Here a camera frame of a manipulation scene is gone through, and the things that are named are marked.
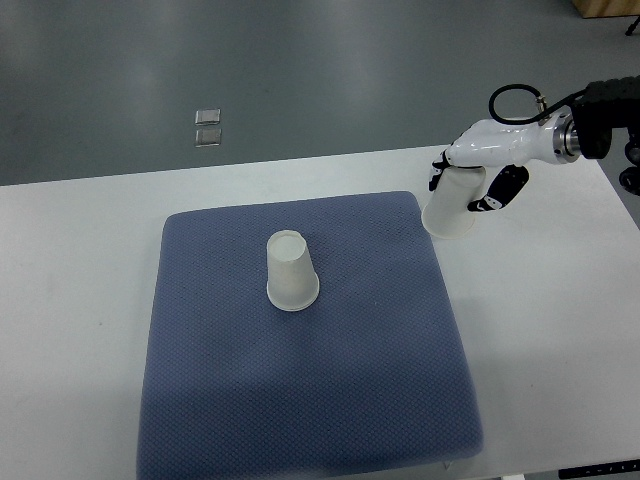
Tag wooden furniture corner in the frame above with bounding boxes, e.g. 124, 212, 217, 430
571, 0, 640, 19

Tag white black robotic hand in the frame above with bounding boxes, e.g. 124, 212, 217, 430
429, 116, 574, 212

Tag blue fabric cushion mat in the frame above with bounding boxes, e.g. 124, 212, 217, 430
137, 191, 483, 479

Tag upper metal floor plate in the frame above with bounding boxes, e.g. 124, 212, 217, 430
195, 108, 221, 125

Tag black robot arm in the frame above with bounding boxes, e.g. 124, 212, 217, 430
488, 76, 639, 196

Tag white paper cup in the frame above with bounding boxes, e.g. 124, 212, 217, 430
421, 166, 486, 239
266, 230, 320, 312

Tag black tripod leg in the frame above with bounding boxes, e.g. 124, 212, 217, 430
625, 16, 640, 36

